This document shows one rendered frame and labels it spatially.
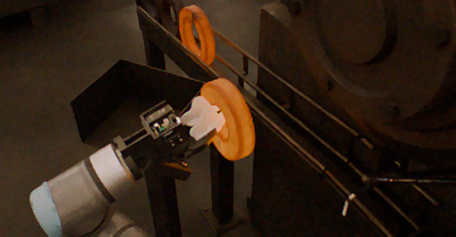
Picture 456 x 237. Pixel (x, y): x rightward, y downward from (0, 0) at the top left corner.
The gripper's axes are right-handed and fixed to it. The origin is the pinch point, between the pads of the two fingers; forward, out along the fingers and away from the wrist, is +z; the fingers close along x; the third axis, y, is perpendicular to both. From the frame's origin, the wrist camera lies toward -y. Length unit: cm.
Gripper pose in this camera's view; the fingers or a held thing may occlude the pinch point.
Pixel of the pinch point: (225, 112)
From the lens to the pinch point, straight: 83.4
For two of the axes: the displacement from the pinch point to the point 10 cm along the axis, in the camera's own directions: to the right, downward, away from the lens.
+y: -2.4, -6.6, -7.1
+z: 8.3, -5.2, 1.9
